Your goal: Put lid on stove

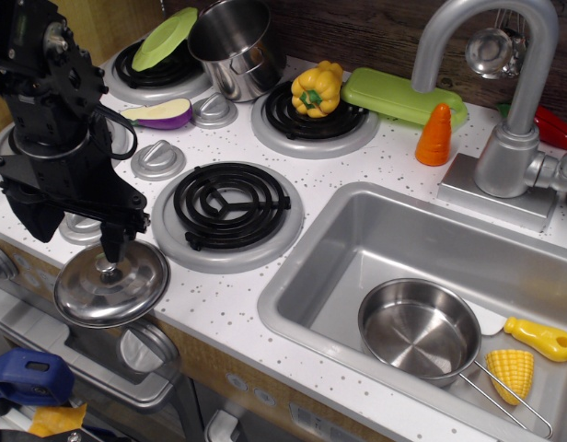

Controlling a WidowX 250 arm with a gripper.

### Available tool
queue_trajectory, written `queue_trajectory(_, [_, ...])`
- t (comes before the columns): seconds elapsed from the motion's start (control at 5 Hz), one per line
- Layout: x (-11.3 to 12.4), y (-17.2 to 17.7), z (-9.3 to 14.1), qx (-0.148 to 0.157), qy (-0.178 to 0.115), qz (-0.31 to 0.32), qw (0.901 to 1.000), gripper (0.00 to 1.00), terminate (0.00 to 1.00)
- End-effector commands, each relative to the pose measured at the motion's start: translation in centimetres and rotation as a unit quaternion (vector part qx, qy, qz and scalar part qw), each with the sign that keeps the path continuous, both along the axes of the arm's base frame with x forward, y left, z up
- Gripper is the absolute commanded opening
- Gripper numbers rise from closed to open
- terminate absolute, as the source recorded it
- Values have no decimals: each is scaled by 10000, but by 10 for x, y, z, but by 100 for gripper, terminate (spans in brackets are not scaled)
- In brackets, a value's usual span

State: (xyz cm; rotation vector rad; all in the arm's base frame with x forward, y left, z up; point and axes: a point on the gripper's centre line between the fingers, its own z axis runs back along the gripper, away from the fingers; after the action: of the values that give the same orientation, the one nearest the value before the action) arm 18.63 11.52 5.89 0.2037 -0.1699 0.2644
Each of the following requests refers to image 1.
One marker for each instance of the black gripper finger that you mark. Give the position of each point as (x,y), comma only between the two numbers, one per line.
(40,218)
(114,241)

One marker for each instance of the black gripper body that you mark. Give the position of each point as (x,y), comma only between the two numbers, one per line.
(85,185)

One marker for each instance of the shiny steel pot lid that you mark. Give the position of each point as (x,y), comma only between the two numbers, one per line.
(92,292)

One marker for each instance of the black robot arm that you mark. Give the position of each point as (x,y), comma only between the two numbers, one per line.
(49,84)

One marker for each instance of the silver stove knob lower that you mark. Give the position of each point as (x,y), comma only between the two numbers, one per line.
(80,230)

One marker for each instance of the silver stove knob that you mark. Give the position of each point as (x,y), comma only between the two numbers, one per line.
(80,230)
(214,112)
(159,161)

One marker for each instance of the front left black stove burner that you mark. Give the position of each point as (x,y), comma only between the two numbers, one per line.
(13,142)

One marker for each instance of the black stove burner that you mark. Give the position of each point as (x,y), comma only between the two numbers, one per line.
(179,75)
(278,125)
(13,142)
(227,217)

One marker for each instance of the silver stove knob middle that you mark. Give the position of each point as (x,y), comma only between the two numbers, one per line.
(159,161)

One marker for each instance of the front right black stove burner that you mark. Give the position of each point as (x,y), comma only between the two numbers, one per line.
(227,217)

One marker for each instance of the back left black stove burner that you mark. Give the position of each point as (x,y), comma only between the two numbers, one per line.
(179,75)

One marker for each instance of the silver stove knob upper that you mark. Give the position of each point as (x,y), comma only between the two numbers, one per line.
(214,112)

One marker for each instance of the back right black stove burner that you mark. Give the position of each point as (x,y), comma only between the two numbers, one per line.
(278,125)

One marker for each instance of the silver dial at left edge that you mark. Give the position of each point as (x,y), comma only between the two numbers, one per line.
(8,269)

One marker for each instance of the silver front oven dial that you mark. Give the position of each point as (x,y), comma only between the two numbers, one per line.
(144,348)

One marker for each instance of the toy eggplant half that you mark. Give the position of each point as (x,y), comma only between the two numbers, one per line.
(169,115)

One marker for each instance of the blue clamp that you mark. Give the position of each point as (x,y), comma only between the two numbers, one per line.
(30,377)

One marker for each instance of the green plastic plate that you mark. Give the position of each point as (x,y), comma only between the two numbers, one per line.
(165,39)

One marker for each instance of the yellow cloth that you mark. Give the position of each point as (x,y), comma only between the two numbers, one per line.
(54,420)

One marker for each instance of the silver toy sink basin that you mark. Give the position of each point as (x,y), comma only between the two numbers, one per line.
(366,236)

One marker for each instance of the steel cooking pot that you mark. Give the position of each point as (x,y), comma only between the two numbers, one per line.
(239,49)

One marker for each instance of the yellow toy bell pepper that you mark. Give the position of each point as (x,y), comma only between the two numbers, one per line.
(316,93)

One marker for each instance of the green plastic cutting board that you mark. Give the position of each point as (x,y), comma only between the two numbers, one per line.
(394,97)

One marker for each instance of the small steel saucepan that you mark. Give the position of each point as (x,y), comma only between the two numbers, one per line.
(429,332)

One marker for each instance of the orange toy carrot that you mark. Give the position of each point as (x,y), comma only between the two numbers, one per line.
(433,148)

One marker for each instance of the silver toy faucet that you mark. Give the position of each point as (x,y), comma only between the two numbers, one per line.
(511,180)

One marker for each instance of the yellow toy corn piece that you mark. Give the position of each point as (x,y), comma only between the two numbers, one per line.
(514,371)

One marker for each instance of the hanging steel ladle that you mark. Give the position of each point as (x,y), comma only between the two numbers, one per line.
(499,51)

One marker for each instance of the red toy chili pepper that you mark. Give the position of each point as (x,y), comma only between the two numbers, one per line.
(552,129)

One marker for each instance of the silver oven door handle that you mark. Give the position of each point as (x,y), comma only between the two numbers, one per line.
(31,328)

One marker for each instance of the yellow handled toy knife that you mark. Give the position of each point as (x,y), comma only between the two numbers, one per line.
(549,341)

